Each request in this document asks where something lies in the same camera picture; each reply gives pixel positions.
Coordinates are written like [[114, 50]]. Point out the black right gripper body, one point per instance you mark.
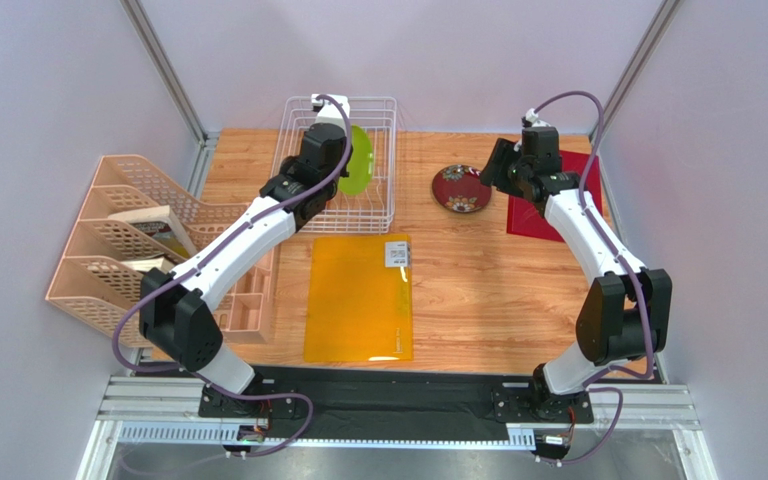
[[497, 166]]

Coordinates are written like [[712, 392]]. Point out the dark red floral plate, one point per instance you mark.
[[458, 189]]

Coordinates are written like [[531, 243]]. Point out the green plate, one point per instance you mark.
[[360, 167]]

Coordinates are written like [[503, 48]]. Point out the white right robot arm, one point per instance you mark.
[[625, 315]]

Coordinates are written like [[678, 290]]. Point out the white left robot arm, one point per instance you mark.
[[176, 308]]

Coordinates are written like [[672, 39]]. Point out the book in file rack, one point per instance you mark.
[[162, 225], [162, 263]]

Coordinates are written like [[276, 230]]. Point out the beige file organizer rack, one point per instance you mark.
[[92, 282]]

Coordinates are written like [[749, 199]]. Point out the red folder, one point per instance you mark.
[[523, 219]]

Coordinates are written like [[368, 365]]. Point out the orange translucent folder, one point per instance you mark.
[[360, 300]]

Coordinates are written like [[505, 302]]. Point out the beige compartment desk organizer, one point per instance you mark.
[[245, 314]]

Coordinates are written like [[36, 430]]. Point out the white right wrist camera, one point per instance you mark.
[[531, 119]]

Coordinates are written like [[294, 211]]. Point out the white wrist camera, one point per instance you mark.
[[327, 111], [531, 119]]

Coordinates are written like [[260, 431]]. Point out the white wire dish rack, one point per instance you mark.
[[365, 211]]

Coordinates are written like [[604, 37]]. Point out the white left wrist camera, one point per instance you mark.
[[327, 111]]

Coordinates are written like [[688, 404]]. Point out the aluminium front rail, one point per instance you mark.
[[307, 422]]

